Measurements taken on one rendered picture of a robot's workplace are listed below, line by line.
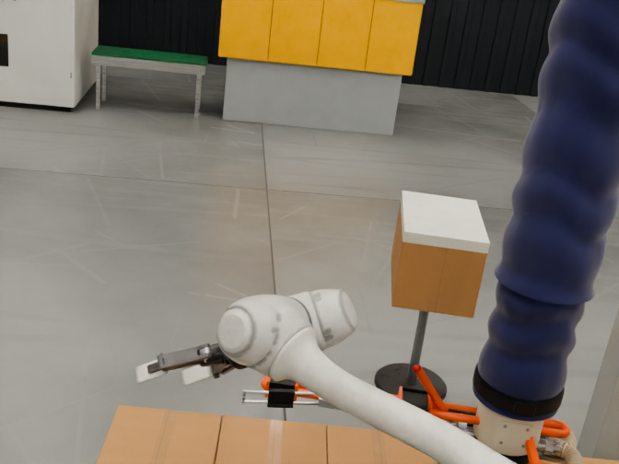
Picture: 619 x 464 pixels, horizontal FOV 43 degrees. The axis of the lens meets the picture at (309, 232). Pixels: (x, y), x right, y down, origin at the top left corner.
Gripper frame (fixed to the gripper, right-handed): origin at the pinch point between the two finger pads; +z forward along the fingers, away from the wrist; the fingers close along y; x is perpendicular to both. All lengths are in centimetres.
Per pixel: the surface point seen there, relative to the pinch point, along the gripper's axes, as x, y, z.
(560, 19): -53, -36, -88
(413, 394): 7, -79, -18
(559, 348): 7, -73, -59
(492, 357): 4, -73, -43
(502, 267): -14, -64, -54
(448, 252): -71, -229, 5
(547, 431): 24, -92, -46
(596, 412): 16, -231, -36
